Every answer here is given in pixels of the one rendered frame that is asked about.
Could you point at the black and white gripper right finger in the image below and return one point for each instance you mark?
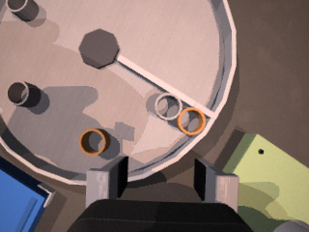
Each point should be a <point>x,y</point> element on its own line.
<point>215,186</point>

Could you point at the blue crate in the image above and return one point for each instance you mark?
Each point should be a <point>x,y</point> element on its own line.
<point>18,209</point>

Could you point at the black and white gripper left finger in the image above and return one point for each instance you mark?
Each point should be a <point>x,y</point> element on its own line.
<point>108,182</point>

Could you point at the grey metal bushing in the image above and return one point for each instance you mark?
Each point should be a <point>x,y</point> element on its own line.
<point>26,10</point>
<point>15,89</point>
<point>173,97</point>

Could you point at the bronze bushing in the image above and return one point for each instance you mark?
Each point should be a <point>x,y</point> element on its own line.
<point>201,117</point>
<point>84,142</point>

